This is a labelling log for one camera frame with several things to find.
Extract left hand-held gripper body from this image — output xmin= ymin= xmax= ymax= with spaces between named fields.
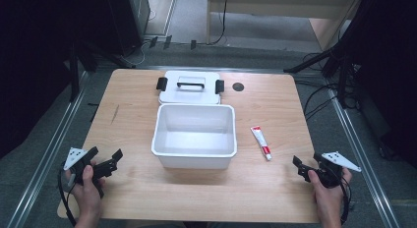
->
xmin=63 ymin=146 xmax=118 ymax=187

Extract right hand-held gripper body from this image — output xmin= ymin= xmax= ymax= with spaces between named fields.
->
xmin=298 ymin=151 xmax=363 ymax=189

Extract white and red tube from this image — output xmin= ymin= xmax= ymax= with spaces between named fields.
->
xmin=250 ymin=125 xmax=272 ymax=162

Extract white plastic storage box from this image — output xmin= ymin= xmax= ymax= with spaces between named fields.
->
xmin=150 ymin=103 xmax=238 ymax=170

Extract person's right hand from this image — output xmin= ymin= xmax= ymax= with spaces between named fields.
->
xmin=307 ymin=167 xmax=353 ymax=219

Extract person's left hand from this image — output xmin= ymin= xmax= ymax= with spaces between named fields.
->
xmin=65 ymin=164 xmax=106 ymax=219

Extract black metal stand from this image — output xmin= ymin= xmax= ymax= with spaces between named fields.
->
xmin=67 ymin=40 xmax=99 ymax=103

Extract black tripod stand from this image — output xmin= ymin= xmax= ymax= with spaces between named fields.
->
xmin=283 ymin=34 xmax=362 ymax=109

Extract black cabinet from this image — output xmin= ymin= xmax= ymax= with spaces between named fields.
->
xmin=106 ymin=0 xmax=151 ymax=58

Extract light wooden shelf unit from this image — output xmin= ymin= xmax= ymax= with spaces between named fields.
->
xmin=206 ymin=0 xmax=366 ymax=51

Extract metal floor rail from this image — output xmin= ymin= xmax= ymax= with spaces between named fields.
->
xmin=6 ymin=70 xmax=90 ymax=228
xmin=326 ymin=86 xmax=401 ymax=228

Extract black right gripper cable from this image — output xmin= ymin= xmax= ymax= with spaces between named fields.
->
xmin=338 ymin=175 xmax=353 ymax=226

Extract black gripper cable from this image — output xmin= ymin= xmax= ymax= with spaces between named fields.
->
xmin=338 ymin=175 xmax=353 ymax=226
xmin=57 ymin=168 xmax=78 ymax=228

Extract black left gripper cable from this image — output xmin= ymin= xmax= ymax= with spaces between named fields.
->
xmin=57 ymin=168 xmax=78 ymax=228

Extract black floor cables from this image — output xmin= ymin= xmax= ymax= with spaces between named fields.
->
xmin=301 ymin=52 xmax=348 ymax=122

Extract white lid with black handle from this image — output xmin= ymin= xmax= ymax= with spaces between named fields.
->
xmin=155 ymin=70 xmax=225 ymax=105

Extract white floor cable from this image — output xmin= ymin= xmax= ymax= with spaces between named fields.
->
xmin=127 ymin=39 xmax=148 ymax=67

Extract black hanging cable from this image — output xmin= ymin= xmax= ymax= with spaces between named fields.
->
xmin=209 ymin=0 xmax=230 ymax=46

